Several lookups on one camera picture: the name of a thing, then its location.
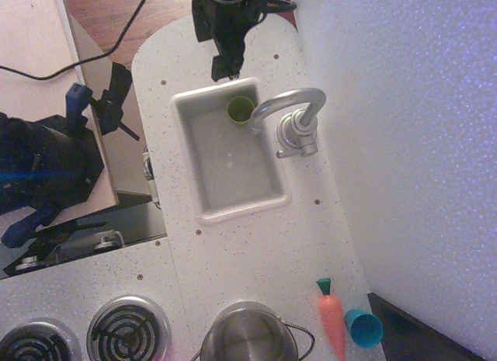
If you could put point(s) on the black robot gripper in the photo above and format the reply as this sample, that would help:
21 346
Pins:
226 22

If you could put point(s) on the green plastic cup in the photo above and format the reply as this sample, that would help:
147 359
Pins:
239 110

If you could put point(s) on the grey sink basin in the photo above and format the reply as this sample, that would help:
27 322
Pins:
230 172

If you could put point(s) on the blue clamp upper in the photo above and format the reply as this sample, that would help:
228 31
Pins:
77 99

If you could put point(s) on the blue clamp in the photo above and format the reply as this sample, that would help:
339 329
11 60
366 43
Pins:
20 232
77 99

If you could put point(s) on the orange toy carrot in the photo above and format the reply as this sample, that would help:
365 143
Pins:
332 318

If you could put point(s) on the stainless steel pot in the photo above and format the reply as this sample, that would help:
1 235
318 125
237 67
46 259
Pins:
249 330

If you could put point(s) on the blue clamp lower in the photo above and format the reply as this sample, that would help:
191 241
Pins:
20 232

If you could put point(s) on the toy stove burner middle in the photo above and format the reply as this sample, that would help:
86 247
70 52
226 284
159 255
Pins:
129 328

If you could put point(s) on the toy stove burner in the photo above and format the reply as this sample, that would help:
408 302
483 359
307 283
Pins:
129 328
41 339

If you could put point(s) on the teal plastic cup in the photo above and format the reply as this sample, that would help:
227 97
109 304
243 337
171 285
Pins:
365 329

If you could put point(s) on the toy stove burner left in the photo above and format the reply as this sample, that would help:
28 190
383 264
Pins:
41 339

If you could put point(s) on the silver faucet base with handle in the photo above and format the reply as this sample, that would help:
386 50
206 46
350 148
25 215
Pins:
295 138

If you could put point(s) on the black clamp bracket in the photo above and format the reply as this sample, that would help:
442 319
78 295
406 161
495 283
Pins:
109 108

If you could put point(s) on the black camera mount equipment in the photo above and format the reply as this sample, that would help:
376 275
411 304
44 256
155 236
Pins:
43 164

